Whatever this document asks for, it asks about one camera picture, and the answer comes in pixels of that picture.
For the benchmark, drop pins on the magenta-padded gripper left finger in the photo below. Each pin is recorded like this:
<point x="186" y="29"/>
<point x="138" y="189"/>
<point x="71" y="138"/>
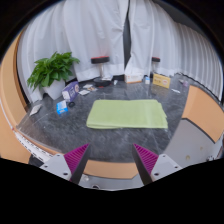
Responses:
<point x="76" y="159"/>

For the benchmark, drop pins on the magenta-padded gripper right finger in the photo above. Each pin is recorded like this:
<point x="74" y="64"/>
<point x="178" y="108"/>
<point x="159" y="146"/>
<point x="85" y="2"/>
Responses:
<point x="146" y="160"/>

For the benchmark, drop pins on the light green towel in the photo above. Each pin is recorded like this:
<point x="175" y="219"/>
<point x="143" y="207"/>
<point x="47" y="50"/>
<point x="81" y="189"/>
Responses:
<point x="126" y="114"/>

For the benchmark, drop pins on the blue and white box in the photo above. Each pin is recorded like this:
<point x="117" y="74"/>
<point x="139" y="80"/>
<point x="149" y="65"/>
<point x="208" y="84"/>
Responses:
<point x="62" y="107"/>

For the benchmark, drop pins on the small black round object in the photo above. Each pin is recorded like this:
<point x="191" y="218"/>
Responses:
<point x="71" y="104"/>

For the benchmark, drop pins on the white plastic packet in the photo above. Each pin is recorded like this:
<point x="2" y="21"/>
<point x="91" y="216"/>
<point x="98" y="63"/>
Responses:
<point x="35" y="109"/>

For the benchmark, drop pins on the white card packet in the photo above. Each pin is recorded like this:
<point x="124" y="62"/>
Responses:
<point x="84" y="92"/>

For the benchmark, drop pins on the purple cardboard box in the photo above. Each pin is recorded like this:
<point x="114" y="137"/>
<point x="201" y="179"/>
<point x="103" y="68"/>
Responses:
<point x="71" y="91"/>

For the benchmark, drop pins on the brown printed card packet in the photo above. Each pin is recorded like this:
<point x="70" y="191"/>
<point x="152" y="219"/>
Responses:
<point x="92" y="89"/>

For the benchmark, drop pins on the small white card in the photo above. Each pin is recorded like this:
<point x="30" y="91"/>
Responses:
<point x="87" y="86"/>

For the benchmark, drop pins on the white pen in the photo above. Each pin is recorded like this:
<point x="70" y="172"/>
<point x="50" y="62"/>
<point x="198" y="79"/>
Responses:
<point x="175" y="90"/>

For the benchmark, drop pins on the small white blue box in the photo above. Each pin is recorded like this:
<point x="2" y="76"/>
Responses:
<point x="147" y="80"/>

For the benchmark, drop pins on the yellow box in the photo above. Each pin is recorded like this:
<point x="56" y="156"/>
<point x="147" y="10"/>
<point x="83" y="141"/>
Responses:
<point x="162" y="81"/>

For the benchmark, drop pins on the white and orange box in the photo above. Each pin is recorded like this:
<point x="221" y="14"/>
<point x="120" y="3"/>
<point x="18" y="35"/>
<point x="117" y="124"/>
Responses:
<point x="133" y="78"/>

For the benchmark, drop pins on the white tube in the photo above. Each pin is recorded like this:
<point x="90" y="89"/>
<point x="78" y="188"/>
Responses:
<point x="115" y="82"/>

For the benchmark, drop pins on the small purple packet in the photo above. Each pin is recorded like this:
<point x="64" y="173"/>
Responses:
<point x="184" y="83"/>

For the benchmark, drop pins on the white book stack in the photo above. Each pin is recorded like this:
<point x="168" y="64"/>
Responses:
<point x="107" y="78"/>

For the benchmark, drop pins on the green plant in white pot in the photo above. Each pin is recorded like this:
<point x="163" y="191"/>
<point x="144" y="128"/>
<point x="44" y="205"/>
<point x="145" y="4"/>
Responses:
<point x="50" y="71"/>

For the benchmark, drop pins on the small black bar stool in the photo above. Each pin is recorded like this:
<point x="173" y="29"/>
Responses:
<point x="155" y="60"/>

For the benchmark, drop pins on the large black bar stool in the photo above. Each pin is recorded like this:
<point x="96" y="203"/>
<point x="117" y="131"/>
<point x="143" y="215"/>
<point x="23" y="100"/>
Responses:
<point x="100" y="60"/>

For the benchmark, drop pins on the white curtain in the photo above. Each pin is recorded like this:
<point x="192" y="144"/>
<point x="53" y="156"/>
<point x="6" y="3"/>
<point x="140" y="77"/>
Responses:
<point x="173" y="43"/>
<point x="86" y="30"/>

